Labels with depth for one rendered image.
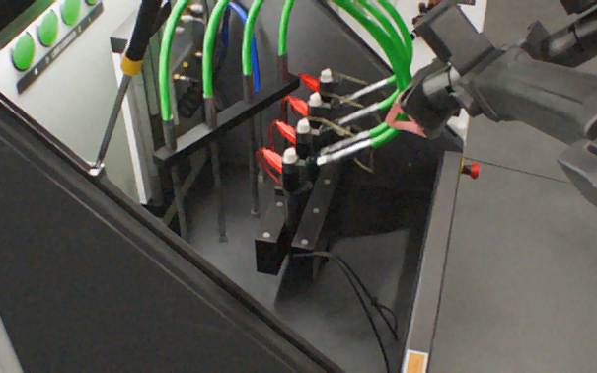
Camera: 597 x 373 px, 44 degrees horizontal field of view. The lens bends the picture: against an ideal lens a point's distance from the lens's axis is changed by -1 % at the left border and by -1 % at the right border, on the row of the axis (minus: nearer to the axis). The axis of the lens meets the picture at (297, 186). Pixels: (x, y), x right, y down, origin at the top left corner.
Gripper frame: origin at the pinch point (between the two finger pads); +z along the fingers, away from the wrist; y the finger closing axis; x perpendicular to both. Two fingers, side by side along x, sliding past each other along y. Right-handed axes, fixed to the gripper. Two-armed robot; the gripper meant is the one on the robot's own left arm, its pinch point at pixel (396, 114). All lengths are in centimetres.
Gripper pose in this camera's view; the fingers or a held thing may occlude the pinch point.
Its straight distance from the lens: 105.8
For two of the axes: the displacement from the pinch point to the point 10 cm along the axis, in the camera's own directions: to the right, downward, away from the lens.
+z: -4.9, 2.1, 8.5
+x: 6.9, 6.9, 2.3
